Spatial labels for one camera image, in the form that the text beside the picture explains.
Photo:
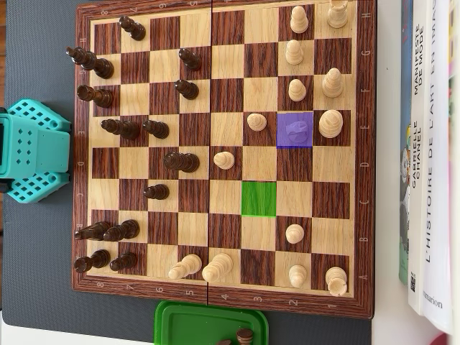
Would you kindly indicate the light wooden knight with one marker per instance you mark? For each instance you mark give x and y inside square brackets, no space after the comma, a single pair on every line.
[296,132]

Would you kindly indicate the wooden folding chess board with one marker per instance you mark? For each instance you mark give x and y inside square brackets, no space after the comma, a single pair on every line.
[258,90]

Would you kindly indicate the light wooden pawn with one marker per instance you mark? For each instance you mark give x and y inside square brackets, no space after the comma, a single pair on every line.
[297,90]
[294,52]
[224,160]
[299,21]
[257,122]
[298,276]
[294,233]

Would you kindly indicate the dark wooden queen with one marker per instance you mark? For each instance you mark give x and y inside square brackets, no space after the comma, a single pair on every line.
[182,162]

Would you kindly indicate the light wooden queen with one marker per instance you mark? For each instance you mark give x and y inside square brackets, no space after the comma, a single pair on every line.
[217,267]

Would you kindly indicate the light wooden bishop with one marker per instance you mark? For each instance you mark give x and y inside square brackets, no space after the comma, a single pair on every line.
[186,266]
[332,83]

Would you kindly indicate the light wooden king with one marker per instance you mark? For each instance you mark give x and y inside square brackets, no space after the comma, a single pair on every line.
[330,124]

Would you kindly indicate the light wooden rook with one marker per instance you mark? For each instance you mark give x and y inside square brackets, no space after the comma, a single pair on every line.
[336,281]
[338,14]

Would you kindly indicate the green plastic tray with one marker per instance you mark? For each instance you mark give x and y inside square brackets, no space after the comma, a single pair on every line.
[194,323]

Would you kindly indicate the dark wooden rook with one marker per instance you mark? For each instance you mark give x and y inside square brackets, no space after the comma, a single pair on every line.
[95,96]
[92,261]

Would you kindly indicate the captured dark wooden pawn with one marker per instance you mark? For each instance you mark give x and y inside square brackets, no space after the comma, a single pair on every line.
[226,342]
[244,336]

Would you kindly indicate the teal illustrated book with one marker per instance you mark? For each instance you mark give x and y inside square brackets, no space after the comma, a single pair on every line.
[405,179]

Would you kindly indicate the dark wooden king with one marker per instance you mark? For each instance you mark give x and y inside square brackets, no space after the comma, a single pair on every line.
[91,64]

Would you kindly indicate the white Gabrielle Chanel book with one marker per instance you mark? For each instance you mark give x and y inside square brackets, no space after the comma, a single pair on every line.
[417,143]

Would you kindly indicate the white art history book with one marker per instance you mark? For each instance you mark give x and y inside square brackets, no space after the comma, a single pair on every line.
[436,179]

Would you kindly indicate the dark grey table mat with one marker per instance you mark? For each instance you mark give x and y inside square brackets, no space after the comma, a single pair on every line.
[36,251]

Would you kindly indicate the book with colourful page edge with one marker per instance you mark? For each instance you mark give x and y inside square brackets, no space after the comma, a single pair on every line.
[454,143]

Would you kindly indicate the pink round object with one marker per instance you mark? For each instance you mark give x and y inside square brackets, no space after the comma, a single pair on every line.
[447,340]

